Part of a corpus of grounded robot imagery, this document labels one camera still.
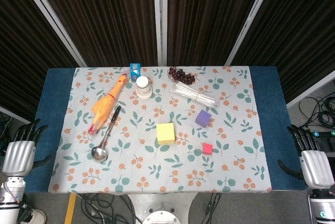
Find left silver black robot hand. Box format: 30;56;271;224
2;118;53;176

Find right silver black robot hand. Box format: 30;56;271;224
277;126;335;189

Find small red foam cube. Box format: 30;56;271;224
202;142;214;155

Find purple cube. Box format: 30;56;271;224
194;109;213;128

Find large yellow foam cube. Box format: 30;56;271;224
156;122;176;145

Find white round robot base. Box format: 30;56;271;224
142;209;188;224

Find black power strip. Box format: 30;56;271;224
311;130;335;139

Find white sneaker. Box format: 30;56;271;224
25;208;47;224

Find blue table cover cloth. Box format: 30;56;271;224
17;66;307;193

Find orange rubber chicken toy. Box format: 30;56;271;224
87;74;129;135

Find dark brown folding screen panel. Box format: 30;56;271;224
232;0;335;104
31;0;158;68
167;0;267;67
0;0;79;122

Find bundle of clear straws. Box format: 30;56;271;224
169;81;220;108

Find stack of white paper cups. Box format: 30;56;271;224
135;76;153;100

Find floral leaf print tablecloth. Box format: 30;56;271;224
48;66;273;193

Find small blue carton box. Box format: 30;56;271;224
129;63;142;80

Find dark red grape bunch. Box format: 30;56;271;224
167;66;196;84

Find black floor cable tangle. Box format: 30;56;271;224
298;95;335;130

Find steel ladle black handle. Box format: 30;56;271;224
91;105;122;162

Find black cables under table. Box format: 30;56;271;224
78;192;142;224

